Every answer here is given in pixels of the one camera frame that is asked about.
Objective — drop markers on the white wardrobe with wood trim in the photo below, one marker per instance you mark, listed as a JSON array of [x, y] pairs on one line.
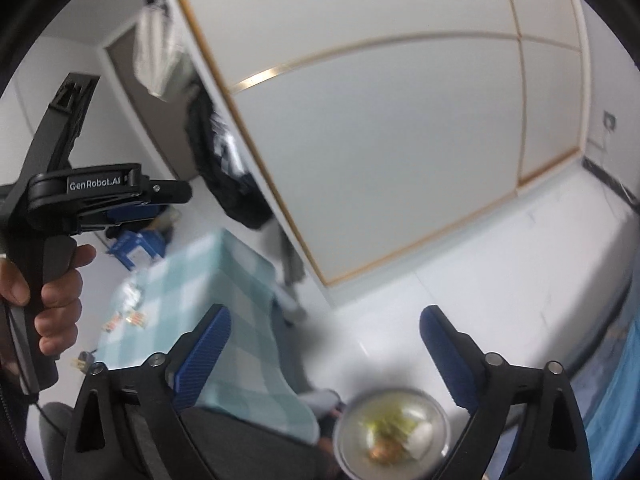
[[375, 110]]

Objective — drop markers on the yellow green snack wrapper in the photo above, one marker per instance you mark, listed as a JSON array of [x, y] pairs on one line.
[[390, 420]]

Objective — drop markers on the grey bed sheet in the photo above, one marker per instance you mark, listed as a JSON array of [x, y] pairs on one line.
[[595, 375]]

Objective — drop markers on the wall socket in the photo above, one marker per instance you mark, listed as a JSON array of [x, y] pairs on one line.
[[609, 121]]

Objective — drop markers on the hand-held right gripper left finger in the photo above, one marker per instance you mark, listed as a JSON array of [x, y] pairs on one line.
[[205, 355]]

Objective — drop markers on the person's left forearm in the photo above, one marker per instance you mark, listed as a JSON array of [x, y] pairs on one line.
[[12, 410]]

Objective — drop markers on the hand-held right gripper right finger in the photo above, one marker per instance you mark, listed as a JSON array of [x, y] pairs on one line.
[[445, 355]]

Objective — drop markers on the blue plastic stool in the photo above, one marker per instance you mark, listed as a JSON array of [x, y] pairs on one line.
[[132, 247]]

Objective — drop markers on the white tissue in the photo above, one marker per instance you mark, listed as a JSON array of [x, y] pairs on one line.
[[421, 437]]

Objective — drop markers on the grey door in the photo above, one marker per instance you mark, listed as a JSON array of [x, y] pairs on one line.
[[140, 120]]

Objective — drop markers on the black slipper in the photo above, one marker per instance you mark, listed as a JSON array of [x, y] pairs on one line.
[[330, 422]]

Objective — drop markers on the blue printed blanket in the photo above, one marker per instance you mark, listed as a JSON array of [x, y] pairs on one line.
[[615, 410]]

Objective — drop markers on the grey hanging cloth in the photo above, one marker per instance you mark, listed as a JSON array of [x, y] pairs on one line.
[[290, 270]]

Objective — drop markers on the silvery crumpled wrapper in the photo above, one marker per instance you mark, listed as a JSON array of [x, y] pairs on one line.
[[130, 294]]

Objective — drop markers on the clear hanging plastic bag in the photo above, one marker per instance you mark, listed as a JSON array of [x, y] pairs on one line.
[[157, 50]]

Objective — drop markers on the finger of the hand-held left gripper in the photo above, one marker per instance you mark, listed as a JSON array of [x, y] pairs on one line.
[[170, 192]]

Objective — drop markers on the brown orange wrapper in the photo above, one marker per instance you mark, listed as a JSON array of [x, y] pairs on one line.
[[385, 452]]

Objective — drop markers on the person's left hand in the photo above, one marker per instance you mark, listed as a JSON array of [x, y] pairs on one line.
[[60, 305]]

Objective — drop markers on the small orange wrapper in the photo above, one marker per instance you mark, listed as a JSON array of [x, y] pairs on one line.
[[112, 322], [136, 320]]

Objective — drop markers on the white round trash bin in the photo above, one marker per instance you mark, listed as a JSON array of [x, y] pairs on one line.
[[350, 455]]

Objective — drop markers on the green checkered tablecloth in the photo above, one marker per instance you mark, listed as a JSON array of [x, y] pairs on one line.
[[235, 310]]

